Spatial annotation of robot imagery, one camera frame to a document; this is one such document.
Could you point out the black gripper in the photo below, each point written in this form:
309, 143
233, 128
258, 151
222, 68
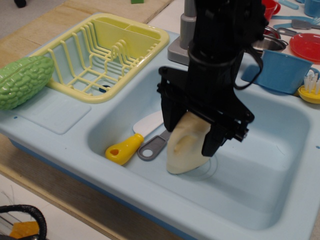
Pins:
206, 89

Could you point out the cream toy detergent bottle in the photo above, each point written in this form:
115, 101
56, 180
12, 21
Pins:
184, 148

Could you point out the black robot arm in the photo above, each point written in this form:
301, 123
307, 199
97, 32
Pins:
224, 31

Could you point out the light blue toy sink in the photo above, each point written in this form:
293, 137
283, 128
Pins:
266, 187

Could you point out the yellow plastic drying rack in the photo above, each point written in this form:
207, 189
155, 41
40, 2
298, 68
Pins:
97, 57

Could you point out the grey toy fork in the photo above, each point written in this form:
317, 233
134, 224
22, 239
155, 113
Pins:
151, 149

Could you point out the grey toy faucet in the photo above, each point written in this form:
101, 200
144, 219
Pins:
178, 49

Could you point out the blue plastic pot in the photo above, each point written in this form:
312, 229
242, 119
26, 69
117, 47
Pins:
283, 73

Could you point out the steel toy pot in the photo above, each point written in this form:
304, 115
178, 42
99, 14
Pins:
271, 41

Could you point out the yellow dish brush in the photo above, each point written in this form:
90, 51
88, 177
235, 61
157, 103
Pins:
310, 89

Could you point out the green toy block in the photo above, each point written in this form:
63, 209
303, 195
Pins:
137, 1

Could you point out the red plastic plate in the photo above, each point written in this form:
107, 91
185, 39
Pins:
306, 45

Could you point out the grey fork on table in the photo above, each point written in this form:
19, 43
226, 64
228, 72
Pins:
306, 25

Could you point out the blue toy utensil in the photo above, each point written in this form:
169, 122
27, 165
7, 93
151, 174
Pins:
288, 25

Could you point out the blue cup at corner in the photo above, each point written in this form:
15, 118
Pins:
312, 8

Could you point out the green bitter melon toy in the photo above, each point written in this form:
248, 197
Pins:
23, 79

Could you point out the yellow tape piece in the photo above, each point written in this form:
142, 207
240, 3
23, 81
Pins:
24, 229

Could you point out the black caster wheel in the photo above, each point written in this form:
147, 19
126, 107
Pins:
20, 3

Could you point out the yellow handled toy knife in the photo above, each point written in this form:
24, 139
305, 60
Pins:
120, 153

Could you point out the grey utensil handle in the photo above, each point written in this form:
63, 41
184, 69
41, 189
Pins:
287, 32

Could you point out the red mug with handle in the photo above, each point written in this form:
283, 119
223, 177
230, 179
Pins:
272, 7

